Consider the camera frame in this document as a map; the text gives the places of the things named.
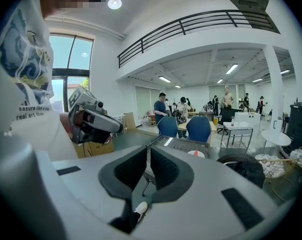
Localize white pillar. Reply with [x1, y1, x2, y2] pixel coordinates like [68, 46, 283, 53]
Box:
[262, 44, 286, 135]

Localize black wicker chair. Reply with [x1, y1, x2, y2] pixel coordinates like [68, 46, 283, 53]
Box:
[216, 153, 266, 190]

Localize grey roller blinds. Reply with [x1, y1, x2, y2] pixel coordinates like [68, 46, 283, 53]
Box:
[135, 85, 162, 120]

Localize white round side table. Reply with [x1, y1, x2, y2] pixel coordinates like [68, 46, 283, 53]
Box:
[261, 129, 292, 155]

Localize round ceiling lamp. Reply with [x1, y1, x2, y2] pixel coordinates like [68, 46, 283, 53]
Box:
[107, 0, 123, 10]

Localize black cabinet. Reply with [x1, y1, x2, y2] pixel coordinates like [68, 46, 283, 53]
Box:
[285, 101, 302, 153]

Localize wooden desk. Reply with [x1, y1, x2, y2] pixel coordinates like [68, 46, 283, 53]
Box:
[177, 120, 216, 133]

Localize patterned round cushion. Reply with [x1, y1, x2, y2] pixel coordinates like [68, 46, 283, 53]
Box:
[290, 148, 302, 170]
[255, 153, 284, 179]

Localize black office chair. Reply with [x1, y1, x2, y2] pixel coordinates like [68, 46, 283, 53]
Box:
[216, 107, 236, 135]

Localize black bag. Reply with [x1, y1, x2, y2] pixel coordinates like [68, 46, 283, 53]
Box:
[171, 108, 188, 125]

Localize group of ceiling tube lights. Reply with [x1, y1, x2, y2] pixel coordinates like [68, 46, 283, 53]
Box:
[158, 63, 291, 89]

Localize large printed cardboard box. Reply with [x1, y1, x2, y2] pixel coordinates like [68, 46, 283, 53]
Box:
[73, 138, 115, 159]

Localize gold wire chair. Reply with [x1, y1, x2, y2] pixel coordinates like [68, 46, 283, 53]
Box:
[255, 153, 302, 200]

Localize wooden rack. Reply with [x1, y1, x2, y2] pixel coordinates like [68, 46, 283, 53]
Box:
[113, 114, 128, 135]

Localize white metal-frame table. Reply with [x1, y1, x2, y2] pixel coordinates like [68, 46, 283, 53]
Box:
[220, 121, 256, 150]

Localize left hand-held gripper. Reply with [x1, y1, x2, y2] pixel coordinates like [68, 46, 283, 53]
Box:
[67, 85, 124, 145]

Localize person's black trousers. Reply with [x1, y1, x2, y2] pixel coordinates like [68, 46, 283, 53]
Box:
[110, 203, 141, 235]

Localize white box cabinet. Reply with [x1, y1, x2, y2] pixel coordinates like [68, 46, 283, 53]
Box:
[234, 111, 262, 128]

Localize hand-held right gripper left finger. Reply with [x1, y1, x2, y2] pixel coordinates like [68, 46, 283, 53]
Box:
[34, 145, 148, 240]

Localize flat cardboard sheet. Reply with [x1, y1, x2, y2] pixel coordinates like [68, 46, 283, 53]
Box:
[123, 111, 137, 131]

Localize black backpack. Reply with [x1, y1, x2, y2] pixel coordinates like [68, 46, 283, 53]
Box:
[232, 160, 266, 189]

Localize black balcony railing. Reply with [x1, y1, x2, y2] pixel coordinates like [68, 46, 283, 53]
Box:
[117, 9, 281, 69]

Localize white jug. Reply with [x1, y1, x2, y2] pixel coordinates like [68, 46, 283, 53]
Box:
[273, 119, 284, 138]

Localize black framed window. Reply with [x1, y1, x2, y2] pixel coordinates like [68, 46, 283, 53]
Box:
[47, 32, 94, 113]

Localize person's white printed shirt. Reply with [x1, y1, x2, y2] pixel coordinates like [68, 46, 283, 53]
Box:
[0, 0, 79, 161]

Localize white round plate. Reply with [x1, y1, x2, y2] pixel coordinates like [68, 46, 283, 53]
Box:
[187, 150, 205, 159]

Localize person's right white shoe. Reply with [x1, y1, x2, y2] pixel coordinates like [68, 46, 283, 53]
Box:
[134, 201, 149, 223]

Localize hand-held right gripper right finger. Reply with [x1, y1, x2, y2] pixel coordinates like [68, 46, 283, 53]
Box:
[130, 145, 280, 240]

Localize person's left forearm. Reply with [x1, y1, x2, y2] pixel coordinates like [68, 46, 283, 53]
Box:
[59, 112, 74, 135]

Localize blue chair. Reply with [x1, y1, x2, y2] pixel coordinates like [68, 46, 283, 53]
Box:
[185, 115, 213, 144]
[156, 116, 179, 139]

